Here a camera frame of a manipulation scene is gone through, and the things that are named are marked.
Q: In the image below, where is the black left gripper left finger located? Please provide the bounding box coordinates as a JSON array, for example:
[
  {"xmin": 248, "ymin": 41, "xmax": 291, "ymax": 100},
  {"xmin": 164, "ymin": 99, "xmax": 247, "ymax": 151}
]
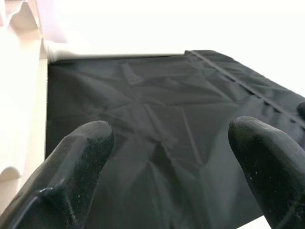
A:
[{"xmin": 0, "ymin": 120, "xmax": 115, "ymax": 229}]

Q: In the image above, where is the black table cloth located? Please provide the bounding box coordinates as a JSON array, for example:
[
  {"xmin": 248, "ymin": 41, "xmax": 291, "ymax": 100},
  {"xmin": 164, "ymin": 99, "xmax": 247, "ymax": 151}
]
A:
[{"xmin": 45, "ymin": 49, "xmax": 305, "ymax": 229}]

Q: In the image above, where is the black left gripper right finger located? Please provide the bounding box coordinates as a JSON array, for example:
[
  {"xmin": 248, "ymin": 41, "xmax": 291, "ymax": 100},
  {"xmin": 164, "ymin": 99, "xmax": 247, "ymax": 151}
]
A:
[{"xmin": 227, "ymin": 116, "xmax": 305, "ymax": 229}]

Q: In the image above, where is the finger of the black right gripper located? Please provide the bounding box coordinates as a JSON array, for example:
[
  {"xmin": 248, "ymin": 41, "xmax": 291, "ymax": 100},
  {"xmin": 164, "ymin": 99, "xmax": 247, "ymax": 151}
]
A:
[{"xmin": 297, "ymin": 101, "xmax": 305, "ymax": 119}]

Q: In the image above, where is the white plastic table top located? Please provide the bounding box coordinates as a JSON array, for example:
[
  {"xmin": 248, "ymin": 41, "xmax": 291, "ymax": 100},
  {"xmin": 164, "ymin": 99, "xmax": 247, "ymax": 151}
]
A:
[{"xmin": 0, "ymin": 0, "xmax": 51, "ymax": 191}]

